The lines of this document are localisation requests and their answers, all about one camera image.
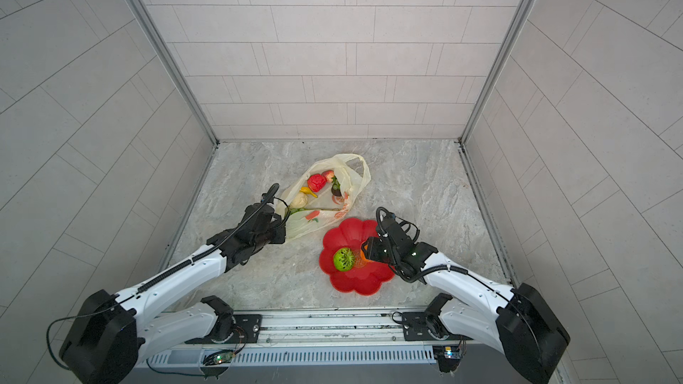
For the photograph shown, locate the green purple toy grapes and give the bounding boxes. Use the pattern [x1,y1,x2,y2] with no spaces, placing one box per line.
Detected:
[331,177,343,197]

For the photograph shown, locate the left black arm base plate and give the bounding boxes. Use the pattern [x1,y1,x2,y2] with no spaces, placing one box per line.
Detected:
[185,314,263,345]

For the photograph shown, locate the right aluminium corner post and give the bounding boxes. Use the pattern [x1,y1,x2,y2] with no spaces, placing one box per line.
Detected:
[460,0,535,147]

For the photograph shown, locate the aluminium corner post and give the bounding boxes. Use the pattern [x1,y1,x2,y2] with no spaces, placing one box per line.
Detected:
[460,0,535,147]
[126,0,220,149]

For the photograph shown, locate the orange toy fruit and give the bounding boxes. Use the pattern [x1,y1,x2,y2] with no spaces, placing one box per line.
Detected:
[352,249,367,268]

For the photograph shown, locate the red toy fruit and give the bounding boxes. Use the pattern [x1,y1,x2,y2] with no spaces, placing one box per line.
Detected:
[307,174,327,193]

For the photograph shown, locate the pale beige toy fruit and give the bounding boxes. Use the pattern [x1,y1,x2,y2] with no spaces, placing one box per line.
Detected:
[289,192,309,210]

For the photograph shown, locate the aluminium mounting rail frame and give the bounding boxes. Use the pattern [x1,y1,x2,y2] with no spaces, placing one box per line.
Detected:
[103,306,553,369]

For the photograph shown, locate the yellow toy banana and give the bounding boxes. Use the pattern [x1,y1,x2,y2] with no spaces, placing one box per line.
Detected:
[300,187,318,198]

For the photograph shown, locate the green toy apple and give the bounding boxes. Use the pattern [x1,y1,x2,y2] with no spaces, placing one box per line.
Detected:
[333,247,356,273]

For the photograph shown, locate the small circuit board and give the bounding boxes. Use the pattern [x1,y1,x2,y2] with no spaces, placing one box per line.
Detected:
[432,346,462,373]
[202,350,236,367]

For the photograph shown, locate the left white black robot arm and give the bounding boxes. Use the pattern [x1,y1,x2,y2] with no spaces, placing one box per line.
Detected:
[49,184,286,383]

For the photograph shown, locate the left aluminium corner post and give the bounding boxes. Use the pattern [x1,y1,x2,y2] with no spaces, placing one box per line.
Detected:
[126,0,220,149]

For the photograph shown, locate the toy strawberry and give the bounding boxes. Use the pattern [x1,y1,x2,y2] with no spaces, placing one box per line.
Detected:
[322,170,335,183]

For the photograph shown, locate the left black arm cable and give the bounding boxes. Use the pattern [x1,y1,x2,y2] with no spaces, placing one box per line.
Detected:
[45,303,215,379]

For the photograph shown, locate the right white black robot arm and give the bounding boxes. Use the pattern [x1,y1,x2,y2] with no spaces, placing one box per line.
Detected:
[362,207,571,383]

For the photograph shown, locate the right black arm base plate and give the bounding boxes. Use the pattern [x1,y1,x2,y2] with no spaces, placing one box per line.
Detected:
[391,311,471,341]

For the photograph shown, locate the red flower-shaped plate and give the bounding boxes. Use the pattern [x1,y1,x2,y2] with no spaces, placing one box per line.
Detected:
[318,218,394,296]

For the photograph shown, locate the left small circuit board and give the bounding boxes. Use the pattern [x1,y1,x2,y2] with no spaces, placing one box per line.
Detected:
[202,350,236,367]

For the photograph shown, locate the right small circuit board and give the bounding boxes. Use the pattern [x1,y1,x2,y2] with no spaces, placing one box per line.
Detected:
[432,346,462,373]

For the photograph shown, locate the translucent yellowish plastic bag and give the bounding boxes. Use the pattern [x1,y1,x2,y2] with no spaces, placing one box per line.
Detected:
[276,154,372,242]

